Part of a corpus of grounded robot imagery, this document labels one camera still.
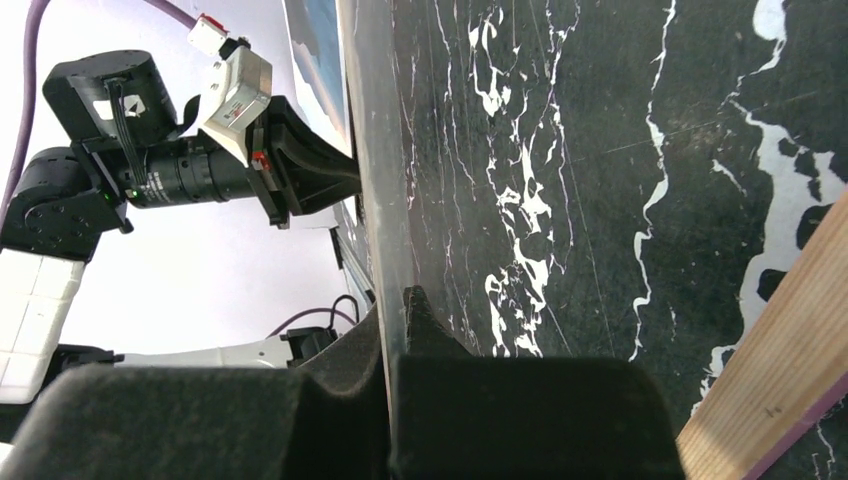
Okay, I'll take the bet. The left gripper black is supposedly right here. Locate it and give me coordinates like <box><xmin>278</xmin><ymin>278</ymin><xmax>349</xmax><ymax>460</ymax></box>
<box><xmin>129</xmin><ymin>96</ymin><xmax>362</xmax><ymax>229</ymax></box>

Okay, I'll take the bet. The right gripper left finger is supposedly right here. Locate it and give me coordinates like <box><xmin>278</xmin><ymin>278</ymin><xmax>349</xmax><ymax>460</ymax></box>
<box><xmin>1</xmin><ymin>311</ymin><xmax>389</xmax><ymax>479</ymax></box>

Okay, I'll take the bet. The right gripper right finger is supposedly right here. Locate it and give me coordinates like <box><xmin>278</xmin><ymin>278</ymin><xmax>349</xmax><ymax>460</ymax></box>
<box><xmin>390</xmin><ymin>286</ymin><xmax>684</xmax><ymax>479</ymax></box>

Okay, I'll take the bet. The sky and sea photo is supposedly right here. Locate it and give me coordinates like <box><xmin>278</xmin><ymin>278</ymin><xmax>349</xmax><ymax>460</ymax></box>
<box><xmin>282</xmin><ymin>0</ymin><xmax>352</xmax><ymax>155</ymax></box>

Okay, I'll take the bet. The clear acrylic sheet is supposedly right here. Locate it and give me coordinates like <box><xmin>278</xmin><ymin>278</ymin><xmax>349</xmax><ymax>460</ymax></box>
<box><xmin>339</xmin><ymin>1</ymin><xmax>414</xmax><ymax>359</ymax></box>

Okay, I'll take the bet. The pink wooden photo frame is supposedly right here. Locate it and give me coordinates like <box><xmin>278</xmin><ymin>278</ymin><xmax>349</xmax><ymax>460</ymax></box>
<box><xmin>677</xmin><ymin>197</ymin><xmax>847</xmax><ymax>479</ymax></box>

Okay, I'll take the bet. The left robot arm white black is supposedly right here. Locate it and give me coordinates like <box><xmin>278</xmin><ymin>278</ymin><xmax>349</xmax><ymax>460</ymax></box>
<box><xmin>1</xmin><ymin>40</ymin><xmax>362</xmax><ymax>405</ymax></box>

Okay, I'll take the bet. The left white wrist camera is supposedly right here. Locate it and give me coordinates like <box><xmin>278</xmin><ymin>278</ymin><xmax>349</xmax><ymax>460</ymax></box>
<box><xmin>187</xmin><ymin>14</ymin><xmax>272</xmax><ymax>166</ymax></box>

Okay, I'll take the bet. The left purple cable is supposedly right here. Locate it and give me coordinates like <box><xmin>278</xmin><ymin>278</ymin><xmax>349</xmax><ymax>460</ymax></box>
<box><xmin>0</xmin><ymin>0</ymin><xmax>200</xmax><ymax>220</ymax></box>

